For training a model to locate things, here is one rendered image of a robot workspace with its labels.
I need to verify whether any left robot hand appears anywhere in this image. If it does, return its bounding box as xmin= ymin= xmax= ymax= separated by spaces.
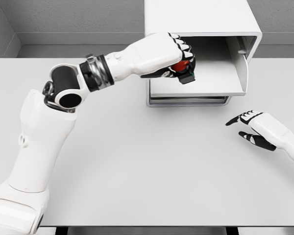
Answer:
xmin=136 ymin=31 xmax=196 ymax=86

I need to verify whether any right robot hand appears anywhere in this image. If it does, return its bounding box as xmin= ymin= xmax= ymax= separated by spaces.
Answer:
xmin=225 ymin=110 xmax=293 ymax=152

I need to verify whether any red and black load switch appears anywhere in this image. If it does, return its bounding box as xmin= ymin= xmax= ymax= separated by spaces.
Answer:
xmin=171 ymin=59 xmax=196 ymax=86

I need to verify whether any white tabletop storage cabinet shell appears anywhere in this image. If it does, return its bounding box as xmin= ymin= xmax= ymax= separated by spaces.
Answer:
xmin=144 ymin=0 xmax=263 ymax=108

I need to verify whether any white cabinet drawer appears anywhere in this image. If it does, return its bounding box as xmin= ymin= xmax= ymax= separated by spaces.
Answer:
xmin=148 ymin=36 xmax=250 ymax=98

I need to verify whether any grey-rimmed cabinet drawer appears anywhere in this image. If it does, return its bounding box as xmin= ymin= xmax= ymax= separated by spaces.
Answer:
xmin=147 ymin=95 xmax=233 ymax=108

